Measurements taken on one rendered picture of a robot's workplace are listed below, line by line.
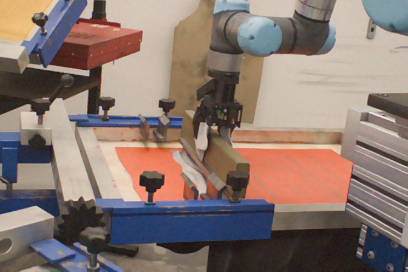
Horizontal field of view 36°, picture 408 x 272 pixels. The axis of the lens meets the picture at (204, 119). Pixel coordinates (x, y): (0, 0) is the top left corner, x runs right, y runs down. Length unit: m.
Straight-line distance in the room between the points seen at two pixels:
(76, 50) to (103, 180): 1.00
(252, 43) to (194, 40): 2.19
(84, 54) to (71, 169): 1.07
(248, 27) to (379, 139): 0.35
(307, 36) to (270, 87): 2.38
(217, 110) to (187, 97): 2.10
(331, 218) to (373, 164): 0.23
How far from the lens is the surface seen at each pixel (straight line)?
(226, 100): 1.33
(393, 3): 0.84
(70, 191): 1.06
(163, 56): 3.43
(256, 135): 1.74
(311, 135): 1.81
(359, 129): 1.08
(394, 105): 0.96
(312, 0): 1.27
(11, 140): 1.31
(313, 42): 1.30
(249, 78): 3.55
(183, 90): 3.42
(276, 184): 1.44
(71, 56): 2.21
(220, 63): 1.32
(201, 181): 1.38
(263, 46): 1.21
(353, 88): 3.91
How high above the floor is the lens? 1.43
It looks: 14 degrees down
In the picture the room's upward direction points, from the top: 6 degrees clockwise
